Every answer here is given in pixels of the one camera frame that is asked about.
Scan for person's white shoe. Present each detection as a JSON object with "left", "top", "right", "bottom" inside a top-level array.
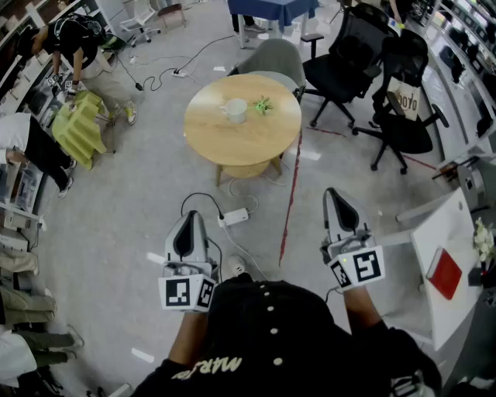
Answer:
[{"left": 227, "top": 254, "right": 246, "bottom": 278}]

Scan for white desk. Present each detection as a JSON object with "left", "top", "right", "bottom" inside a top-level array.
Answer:
[{"left": 394, "top": 188, "right": 486, "bottom": 352}]

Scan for person's black shirt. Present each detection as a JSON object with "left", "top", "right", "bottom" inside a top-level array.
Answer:
[{"left": 131, "top": 272, "right": 443, "bottom": 397}]

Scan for grey metal machine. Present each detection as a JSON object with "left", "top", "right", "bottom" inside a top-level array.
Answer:
[{"left": 432, "top": 154, "right": 496, "bottom": 213}]

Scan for table with blue cloth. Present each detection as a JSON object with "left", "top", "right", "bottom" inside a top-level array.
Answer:
[{"left": 227, "top": 0, "right": 321, "bottom": 50}]

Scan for black cable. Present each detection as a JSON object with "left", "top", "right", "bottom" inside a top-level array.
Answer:
[
  {"left": 135, "top": 33, "right": 236, "bottom": 92},
  {"left": 181, "top": 192, "right": 226, "bottom": 220}
]

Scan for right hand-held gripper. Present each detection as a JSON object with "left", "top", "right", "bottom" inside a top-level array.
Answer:
[{"left": 320, "top": 188, "right": 386, "bottom": 290}]

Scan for grey upholstered chair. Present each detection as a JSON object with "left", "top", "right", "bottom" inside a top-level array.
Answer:
[{"left": 228, "top": 37, "right": 307, "bottom": 105}]

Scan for white shelving unit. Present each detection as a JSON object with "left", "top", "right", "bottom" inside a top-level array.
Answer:
[{"left": 0, "top": 0, "right": 98, "bottom": 121}]

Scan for person's left forearm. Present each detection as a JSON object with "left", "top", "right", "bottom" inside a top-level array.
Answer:
[{"left": 168, "top": 309, "right": 211, "bottom": 366}]

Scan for white mug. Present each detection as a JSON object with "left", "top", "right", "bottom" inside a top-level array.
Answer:
[{"left": 219, "top": 98, "right": 249, "bottom": 125}]

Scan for white tote bag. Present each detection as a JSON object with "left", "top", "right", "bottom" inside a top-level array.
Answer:
[{"left": 387, "top": 76, "right": 422, "bottom": 122}]

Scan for red book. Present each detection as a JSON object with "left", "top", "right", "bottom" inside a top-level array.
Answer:
[{"left": 425, "top": 246, "right": 463, "bottom": 301}]

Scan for white cable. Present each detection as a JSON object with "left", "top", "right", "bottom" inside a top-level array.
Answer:
[{"left": 227, "top": 176, "right": 259, "bottom": 215}]

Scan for brown stool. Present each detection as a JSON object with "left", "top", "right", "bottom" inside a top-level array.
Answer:
[{"left": 157, "top": 2, "right": 188, "bottom": 29}]

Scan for white office chair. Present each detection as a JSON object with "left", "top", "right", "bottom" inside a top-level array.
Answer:
[{"left": 119, "top": 0, "right": 162, "bottom": 47}]

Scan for black mesh office chair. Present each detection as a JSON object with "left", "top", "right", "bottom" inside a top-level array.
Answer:
[
  {"left": 301, "top": 2, "right": 393, "bottom": 129},
  {"left": 351, "top": 29, "right": 450, "bottom": 175}
]

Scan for small green plant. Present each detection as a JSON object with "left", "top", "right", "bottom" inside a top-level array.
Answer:
[{"left": 253, "top": 95, "right": 274, "bottom": 116}]

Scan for red floor tape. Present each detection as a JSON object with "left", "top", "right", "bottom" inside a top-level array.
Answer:
[{"left": 278, "top": 130, "right": 304, "bottom": 268}]

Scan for table with yellow-green cloth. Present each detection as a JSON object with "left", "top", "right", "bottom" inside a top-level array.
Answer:
[{"left": 51, "top": 90, "right": 108, "bottom": 171}]

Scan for person's right forearm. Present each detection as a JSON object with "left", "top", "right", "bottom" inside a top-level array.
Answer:
[{"left": 340, "top": 285, "right": 385, "bottom": 335}]

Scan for round wooden table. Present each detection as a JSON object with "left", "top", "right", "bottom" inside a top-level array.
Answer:
[{"left": 183, "top": 74, "right": 302, "bottom": 187}]

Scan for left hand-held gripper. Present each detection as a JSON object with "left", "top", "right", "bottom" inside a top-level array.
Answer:
[{"left": 157, "top": 211, "right": 219, "bottom": 312}]

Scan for grey metal shelving unit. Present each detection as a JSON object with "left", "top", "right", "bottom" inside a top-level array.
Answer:
[{"left": 402, "top": 0, "right": 496, "bottom": 156}]

